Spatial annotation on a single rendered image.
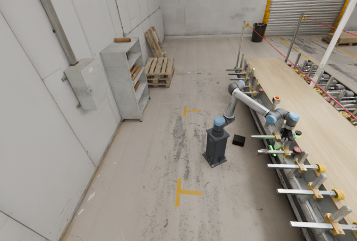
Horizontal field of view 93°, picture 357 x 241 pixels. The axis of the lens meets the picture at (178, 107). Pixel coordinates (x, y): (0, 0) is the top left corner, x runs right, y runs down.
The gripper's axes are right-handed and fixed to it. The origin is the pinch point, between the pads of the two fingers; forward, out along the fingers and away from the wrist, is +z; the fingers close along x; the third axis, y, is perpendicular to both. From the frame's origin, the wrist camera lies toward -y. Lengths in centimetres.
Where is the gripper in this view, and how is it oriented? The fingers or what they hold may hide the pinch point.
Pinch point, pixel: (283, 141)
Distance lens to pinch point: 217.7
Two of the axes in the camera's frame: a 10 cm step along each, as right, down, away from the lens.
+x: -10.0, 0.0, 0.8
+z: 0.5, 7.9, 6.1
